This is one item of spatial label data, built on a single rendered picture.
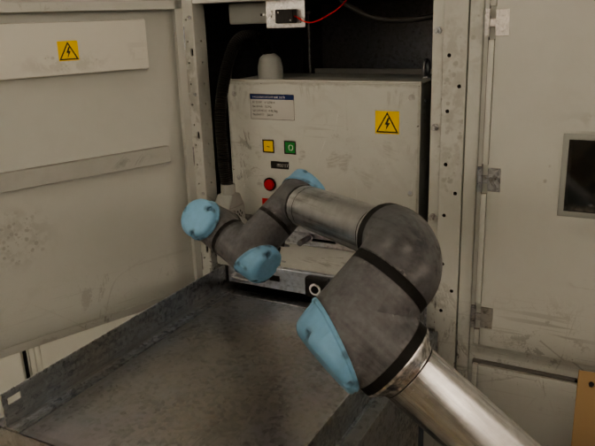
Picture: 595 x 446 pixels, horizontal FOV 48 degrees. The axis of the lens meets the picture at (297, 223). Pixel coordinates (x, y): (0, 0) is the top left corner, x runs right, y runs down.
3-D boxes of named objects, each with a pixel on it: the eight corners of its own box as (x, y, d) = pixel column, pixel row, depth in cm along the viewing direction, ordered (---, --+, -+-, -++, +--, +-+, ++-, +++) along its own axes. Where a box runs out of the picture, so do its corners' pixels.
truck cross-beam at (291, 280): (425, 315, 154) (425, 291, 152) (228, 280, 178) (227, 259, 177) (431, 307, 158) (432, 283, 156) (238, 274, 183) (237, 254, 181)
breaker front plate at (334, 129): (413, 296, 154) (418, 85, 140) (236, 266, 176) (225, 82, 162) (415, 293, 155) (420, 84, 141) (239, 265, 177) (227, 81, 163)
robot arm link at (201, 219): (198, 247, 119) (169, 222, 123) (229, 259, 129) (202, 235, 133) (223, 211, 119) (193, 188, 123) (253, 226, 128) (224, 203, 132)
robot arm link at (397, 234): (448, 194, 82) (284, 156, 125) (391, 260, 80) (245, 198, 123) (494, 253, 87) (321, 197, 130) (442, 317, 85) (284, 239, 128)
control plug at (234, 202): (233, 266, 164) (228, 197, 159) (216, 264, 166) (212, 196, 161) (250, 257, 170) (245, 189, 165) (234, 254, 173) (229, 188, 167)
